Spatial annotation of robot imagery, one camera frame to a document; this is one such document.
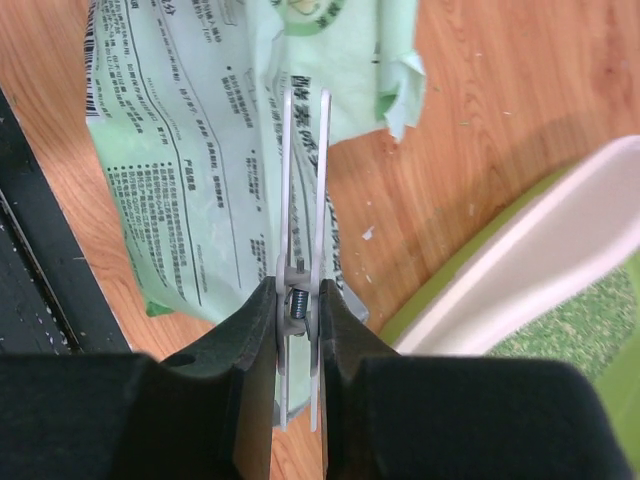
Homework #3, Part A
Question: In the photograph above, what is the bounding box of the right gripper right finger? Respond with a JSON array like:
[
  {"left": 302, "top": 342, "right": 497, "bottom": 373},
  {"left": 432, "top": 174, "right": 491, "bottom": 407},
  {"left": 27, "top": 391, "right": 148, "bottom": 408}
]
[{"left": 319, "top": 280, "right": 635, "bottom": 479}]

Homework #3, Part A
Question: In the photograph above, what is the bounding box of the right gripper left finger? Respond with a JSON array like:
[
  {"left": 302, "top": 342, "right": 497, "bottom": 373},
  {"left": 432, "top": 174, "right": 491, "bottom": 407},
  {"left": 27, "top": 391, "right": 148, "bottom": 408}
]
[{"left": 1, "top": 278, "right": 276, "bottom": 479}]

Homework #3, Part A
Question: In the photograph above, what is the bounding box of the white plastic bag clip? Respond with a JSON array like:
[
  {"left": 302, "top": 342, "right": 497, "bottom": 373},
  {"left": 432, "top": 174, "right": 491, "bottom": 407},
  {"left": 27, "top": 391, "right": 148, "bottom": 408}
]
[{"left": 275, "top": 87, "right": 331, "bottom": 432}]

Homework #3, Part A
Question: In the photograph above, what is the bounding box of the green cat litter bag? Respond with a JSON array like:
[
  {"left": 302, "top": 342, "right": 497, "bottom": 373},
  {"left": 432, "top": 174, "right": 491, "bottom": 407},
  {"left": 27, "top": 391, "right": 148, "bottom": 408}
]
[{"left": 82, "top": 0, "right": 427, "bottom": 421}]

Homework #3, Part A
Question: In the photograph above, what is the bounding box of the metal litter scoop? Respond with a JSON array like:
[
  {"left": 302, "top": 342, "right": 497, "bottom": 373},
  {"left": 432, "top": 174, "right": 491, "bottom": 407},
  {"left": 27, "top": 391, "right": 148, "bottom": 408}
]
[{"left": 344, "top": 290, "right": 370, "bottom": 323}]

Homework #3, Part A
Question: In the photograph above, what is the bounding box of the beige green litter box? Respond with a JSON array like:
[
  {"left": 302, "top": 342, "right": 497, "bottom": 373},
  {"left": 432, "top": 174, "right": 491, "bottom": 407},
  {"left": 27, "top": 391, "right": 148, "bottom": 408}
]
[{"left": 379, "top": 134, "right": 640, "bottom": 436}]

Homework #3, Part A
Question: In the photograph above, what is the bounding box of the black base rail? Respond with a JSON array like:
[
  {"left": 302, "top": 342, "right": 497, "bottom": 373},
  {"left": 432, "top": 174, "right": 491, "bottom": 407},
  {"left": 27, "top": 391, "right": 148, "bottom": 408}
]
[{"left": 1, "top": 99, "right": 131, "bottom": 357}]

